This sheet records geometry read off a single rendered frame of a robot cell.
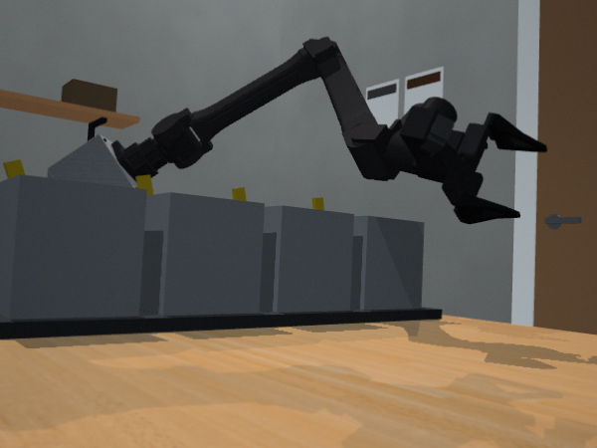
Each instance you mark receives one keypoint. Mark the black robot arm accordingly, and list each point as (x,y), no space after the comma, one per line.
(379,152)

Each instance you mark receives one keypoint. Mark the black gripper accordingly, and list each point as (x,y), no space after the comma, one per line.
(468,156)

